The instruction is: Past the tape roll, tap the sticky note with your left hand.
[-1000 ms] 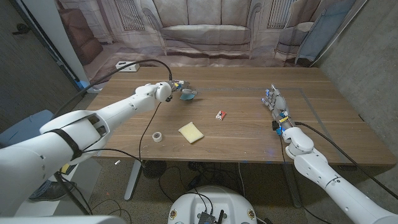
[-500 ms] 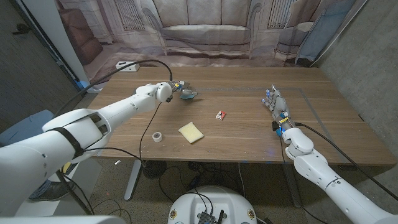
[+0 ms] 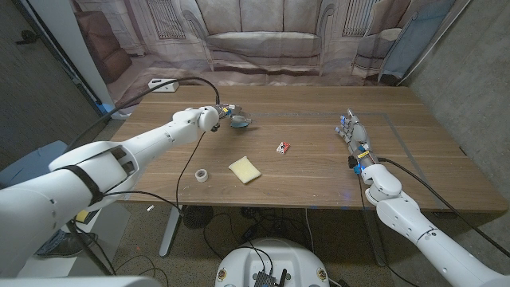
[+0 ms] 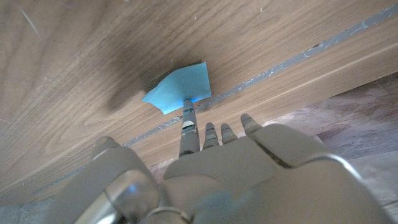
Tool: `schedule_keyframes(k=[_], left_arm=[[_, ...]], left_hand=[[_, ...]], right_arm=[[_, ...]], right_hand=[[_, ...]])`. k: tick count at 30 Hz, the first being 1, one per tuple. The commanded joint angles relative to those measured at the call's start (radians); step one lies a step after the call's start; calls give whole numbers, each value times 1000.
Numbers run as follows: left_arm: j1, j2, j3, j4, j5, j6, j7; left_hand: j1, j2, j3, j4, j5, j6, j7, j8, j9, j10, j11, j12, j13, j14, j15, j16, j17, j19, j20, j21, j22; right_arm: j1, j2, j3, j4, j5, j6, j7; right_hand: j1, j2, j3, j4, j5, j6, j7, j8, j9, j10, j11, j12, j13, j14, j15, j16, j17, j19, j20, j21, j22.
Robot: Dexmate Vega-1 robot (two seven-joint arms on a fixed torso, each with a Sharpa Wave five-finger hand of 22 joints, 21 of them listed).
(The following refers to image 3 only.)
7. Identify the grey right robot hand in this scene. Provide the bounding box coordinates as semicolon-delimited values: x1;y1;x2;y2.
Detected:
335;108;379;175

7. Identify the grey table leg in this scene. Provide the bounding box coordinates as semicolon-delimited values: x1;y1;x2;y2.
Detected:
360;210;388;267

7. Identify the yellow sponge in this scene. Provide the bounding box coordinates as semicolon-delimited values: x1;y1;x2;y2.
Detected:
228;155;262;185

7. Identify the printed sofa backdrop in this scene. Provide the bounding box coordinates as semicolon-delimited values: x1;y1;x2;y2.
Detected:
69;0;473;111

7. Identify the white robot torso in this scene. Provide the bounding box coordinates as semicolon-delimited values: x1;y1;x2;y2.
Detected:
214;238;331;287

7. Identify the black round floor fan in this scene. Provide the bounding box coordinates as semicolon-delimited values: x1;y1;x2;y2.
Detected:
182;205;214;230

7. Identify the white power strip box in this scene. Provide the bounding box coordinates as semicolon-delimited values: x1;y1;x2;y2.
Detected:
147;77;180;93

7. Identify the white table leg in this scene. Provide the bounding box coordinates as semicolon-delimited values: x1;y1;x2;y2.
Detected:
159;204;183;258

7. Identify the white floor platform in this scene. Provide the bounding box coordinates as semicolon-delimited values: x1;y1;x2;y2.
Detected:
18;202;132;278

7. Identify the person in dark shoes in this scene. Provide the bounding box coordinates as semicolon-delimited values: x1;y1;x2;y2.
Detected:
34;229;99;258

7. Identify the blue grey bin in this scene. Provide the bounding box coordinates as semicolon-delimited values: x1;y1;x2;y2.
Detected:
0;140;69;189

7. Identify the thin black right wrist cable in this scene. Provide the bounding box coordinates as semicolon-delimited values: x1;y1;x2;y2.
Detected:
357;173;419;287

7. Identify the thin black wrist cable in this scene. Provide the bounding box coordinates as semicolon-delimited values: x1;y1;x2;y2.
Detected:
357;173;419;287
101;130;207;218

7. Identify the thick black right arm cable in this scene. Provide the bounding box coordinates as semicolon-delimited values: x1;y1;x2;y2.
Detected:
377;157;510;258

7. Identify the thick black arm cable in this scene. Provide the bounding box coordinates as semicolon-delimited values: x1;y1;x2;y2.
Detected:
64;77;222;153
377;157;510;258

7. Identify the black floor cable tangle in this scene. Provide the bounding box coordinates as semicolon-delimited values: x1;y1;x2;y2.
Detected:
202;206;310;262

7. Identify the thin black left wrist cable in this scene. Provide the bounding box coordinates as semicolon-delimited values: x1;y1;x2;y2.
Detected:
101;130;207;218

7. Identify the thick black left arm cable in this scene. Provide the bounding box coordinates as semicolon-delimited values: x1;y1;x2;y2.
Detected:
64;77;222;153

